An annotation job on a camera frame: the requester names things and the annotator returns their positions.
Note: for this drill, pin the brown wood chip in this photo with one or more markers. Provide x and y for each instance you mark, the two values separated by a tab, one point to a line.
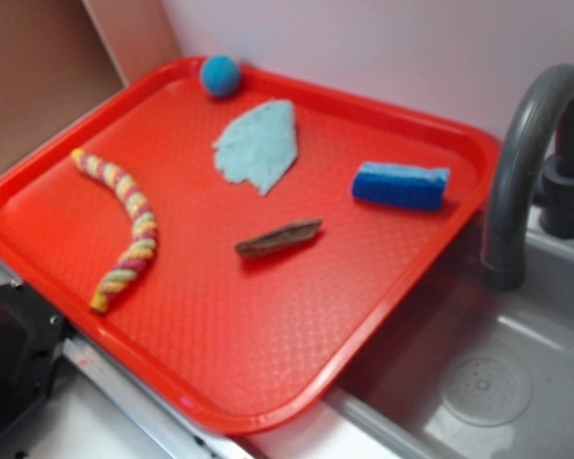
279	239

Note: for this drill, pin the red plastic tray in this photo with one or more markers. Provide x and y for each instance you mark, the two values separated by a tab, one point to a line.
238	345

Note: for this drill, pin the grey toy sink basin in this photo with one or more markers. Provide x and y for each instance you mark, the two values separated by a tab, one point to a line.
461	371

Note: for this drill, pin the grey toy faucet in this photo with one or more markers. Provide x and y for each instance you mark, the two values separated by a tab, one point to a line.
535	167

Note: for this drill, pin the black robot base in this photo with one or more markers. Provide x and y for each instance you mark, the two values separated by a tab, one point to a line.
32	332

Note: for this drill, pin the blue ball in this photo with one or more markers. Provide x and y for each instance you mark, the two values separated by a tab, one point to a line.
220	76

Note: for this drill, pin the brown cardboard panel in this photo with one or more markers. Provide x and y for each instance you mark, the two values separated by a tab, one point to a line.
60	59

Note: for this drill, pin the light blue cloth piece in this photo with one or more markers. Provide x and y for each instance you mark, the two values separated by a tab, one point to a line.
259	146

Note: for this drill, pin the blue sponge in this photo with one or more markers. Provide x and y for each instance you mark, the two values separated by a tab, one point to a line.
402	186

